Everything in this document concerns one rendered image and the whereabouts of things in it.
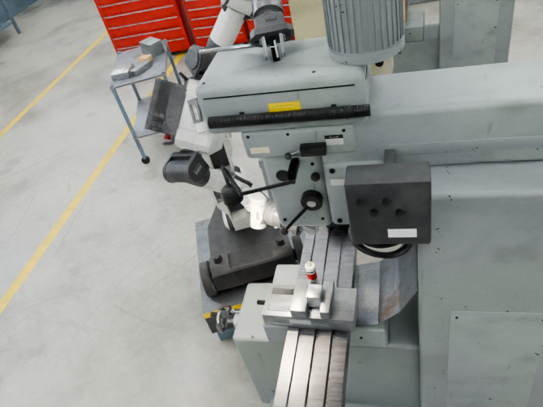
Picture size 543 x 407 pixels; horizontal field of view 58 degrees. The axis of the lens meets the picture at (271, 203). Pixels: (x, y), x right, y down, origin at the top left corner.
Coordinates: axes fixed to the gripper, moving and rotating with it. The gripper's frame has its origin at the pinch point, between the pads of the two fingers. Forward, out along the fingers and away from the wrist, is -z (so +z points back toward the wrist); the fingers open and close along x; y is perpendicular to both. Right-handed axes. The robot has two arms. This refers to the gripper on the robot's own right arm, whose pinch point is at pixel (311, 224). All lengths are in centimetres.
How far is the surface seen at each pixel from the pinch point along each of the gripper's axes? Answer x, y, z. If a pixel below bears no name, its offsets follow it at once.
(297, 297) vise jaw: -17.8, 22.4, 0.8
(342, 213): -6.9, -16.2, -17.0
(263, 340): -24, 54, 21
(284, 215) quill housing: -11.4, -14.1, 2.6
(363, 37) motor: -1, -73, -26
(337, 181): -7.0, -29.7, -16.9
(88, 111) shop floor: 208, 128, 422
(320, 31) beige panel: 158, -1, 70
